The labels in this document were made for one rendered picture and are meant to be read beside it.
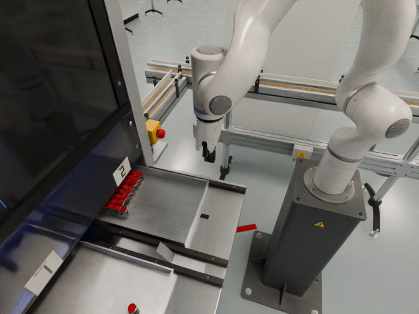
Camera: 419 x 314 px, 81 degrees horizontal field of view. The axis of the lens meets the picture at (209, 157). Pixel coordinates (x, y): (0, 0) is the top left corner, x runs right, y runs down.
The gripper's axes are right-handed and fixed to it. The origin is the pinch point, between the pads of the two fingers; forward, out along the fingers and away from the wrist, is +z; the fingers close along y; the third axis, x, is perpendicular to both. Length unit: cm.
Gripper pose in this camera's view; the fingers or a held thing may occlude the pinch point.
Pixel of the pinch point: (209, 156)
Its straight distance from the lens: 74.8
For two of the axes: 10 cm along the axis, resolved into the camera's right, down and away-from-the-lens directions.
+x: 9.6, 2.0, -2.1
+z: 0.0, 7.2, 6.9
